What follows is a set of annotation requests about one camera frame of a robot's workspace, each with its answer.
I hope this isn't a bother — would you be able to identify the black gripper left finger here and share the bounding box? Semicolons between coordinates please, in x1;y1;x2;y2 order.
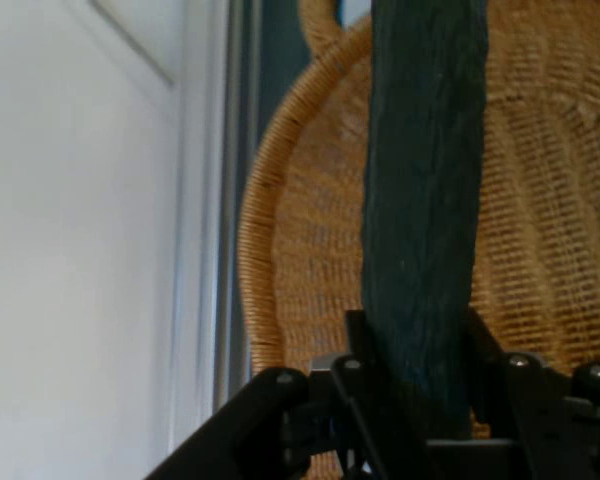
152;309;431;480

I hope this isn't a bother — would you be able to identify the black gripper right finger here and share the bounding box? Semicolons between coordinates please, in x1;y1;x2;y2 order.
463;305;600;480

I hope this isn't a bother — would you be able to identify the dark green toy cucumber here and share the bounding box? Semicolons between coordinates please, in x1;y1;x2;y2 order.
359;0;490;442

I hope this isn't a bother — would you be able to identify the oval wicker basket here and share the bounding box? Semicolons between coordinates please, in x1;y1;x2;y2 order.
239;0;600;480

